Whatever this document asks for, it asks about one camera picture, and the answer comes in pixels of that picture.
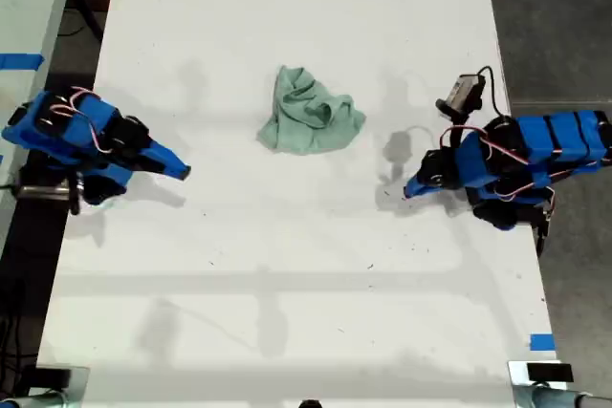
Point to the grey metal pipe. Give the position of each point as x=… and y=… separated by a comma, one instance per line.
x=550, y=398
x=43, y=399

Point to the short blue tape strip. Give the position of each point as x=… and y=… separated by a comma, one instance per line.
x=542, y=342

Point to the pale side table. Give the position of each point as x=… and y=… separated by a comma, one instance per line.
x=28, y=2

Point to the camera black stalk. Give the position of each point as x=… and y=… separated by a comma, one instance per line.
x=456, y=128

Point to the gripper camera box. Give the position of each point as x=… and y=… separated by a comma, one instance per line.
x=461, y=92

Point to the small black box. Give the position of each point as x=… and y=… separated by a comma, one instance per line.
x=52, y=376
x=549, y=371

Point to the pale green T-shirt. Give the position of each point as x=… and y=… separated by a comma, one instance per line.
x=306, y=116

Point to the long blue tape strip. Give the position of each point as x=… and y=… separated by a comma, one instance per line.
x=21, y=61

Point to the blue and black robot arm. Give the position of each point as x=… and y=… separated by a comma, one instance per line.
x=62, y=131
x=554, y=145

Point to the black round object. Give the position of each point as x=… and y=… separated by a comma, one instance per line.
x=310, y=404

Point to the silver and black table clamp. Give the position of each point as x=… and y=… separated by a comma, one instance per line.
x=45, y=190

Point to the silver metal plate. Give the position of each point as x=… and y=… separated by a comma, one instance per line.
x=517, y=372
x=80, y=375

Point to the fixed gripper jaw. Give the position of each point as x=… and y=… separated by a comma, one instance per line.
x=167, y=155

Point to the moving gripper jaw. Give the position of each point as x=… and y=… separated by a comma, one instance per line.
x=414, y=188
x=173, y=172

